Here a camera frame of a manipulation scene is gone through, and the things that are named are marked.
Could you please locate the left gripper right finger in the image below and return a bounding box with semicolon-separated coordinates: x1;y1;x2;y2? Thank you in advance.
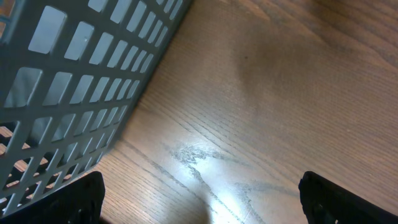
298;171;397;224

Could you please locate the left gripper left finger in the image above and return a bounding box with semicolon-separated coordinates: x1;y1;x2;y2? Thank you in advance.
1;171;105;224

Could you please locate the grey plastic basket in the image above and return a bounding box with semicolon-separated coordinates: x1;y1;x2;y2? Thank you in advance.
1;0;191;217

